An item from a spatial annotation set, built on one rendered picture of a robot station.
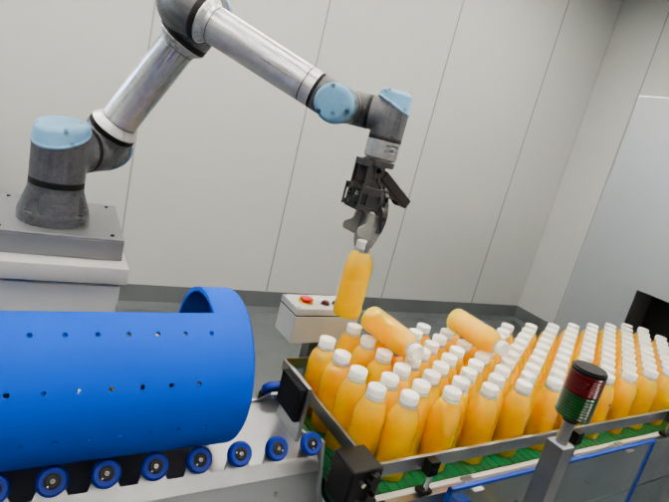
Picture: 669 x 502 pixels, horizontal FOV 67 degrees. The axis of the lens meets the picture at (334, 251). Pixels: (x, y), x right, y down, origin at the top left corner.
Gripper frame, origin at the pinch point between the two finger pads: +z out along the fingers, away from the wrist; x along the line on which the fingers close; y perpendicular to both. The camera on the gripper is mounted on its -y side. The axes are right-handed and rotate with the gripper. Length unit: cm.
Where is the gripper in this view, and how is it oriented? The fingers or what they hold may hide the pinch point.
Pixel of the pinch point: (364, 244)
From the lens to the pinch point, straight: 120.9
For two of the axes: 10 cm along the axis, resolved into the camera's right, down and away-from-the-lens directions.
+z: -2.4, 9.4, 2.4
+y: -8.4, -0.8, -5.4
